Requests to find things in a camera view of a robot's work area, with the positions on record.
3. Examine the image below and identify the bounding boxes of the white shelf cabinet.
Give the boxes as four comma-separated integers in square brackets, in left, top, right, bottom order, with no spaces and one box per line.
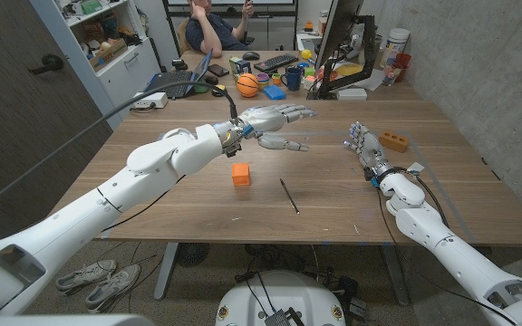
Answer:
[29,0,162,130]

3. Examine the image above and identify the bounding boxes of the orange cube block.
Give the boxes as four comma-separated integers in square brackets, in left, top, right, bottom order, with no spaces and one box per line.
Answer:
[231,162,252,187]

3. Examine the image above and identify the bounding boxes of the white power strip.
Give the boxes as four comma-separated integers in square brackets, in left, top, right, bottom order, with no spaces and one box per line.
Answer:
[132,91,169,110]

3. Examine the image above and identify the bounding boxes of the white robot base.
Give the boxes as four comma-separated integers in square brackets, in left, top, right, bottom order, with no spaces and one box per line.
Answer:
[214,270,347,326]

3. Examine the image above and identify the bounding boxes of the dark blue mug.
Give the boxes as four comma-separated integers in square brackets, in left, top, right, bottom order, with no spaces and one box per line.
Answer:
[280,65,304,92]

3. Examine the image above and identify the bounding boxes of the flat blue block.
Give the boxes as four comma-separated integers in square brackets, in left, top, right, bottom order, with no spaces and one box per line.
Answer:
[262,84,287,101]

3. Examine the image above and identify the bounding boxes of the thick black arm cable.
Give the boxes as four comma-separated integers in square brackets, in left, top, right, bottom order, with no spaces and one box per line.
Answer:
[0,80,239,218]

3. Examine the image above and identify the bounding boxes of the black monitor stand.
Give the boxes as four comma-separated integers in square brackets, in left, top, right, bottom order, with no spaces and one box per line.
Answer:
[308,14,378,101]

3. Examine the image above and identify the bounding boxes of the white round canister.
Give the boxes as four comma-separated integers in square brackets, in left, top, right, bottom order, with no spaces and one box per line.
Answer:
[379,27,411,70]

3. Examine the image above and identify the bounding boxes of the black pen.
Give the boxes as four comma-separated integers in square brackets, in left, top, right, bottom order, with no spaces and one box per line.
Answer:
[279,177,301,216]

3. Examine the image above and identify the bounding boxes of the colourful cube box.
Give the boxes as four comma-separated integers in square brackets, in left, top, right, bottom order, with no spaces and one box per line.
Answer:
[228,56,252,76]

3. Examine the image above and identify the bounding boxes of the open laptop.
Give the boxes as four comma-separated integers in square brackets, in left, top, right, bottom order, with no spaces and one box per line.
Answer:
[144,48,214,101]

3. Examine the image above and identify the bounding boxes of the tan chair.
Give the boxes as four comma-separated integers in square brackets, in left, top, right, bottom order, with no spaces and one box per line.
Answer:
[177,17,194,56]

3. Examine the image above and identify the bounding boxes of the black smartphone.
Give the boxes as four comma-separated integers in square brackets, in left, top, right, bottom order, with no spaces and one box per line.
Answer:
[207,63,230,78]

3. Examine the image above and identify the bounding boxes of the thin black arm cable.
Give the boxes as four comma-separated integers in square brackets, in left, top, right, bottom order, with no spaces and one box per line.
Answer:
[394,166,450,228]

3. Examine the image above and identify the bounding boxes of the black door handle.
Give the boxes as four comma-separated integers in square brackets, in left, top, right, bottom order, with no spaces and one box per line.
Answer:
[28,53,65,76]

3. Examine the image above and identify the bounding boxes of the cardboard box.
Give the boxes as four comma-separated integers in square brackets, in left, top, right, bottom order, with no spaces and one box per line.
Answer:
[87,37,129,72]

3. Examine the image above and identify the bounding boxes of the black computer monitor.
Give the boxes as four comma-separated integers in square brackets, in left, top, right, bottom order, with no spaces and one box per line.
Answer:
[314,0,365,73]

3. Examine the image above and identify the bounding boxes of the black keyboard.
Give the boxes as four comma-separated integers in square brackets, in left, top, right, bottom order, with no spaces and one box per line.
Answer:
[253,53,299,73]

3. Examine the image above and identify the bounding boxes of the black floor fan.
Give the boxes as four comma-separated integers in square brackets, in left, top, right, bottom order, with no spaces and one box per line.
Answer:
[175,242,211,268]

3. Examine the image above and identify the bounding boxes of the grey sneaker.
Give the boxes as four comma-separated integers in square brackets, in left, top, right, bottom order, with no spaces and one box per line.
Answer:
[84,264,141,314]
[54,259,118,292]

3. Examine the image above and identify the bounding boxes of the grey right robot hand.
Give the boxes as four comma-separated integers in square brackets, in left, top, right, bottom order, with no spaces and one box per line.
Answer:
[343,120,393,180]

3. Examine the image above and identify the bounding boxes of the orange brick with holes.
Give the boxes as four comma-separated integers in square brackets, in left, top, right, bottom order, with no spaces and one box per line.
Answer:
[378,130,411,154]

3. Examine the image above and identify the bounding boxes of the grey table leg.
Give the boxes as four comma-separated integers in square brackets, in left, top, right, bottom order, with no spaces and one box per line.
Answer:
[153,242,180,302]
[381,245,411,307]

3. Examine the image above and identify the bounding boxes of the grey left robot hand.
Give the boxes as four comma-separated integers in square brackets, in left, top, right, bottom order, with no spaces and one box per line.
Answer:
[237,103,317,153]

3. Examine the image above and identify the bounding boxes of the person in dark shirt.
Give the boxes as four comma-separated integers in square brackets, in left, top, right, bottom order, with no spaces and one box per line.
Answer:
[184,0,256,59]

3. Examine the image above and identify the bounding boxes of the orange toy basketball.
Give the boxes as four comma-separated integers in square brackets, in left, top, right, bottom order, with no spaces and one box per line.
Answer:
[236,72,260,99]

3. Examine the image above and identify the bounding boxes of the flat white box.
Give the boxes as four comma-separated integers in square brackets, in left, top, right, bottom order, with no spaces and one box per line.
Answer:
[335,87,369,101]

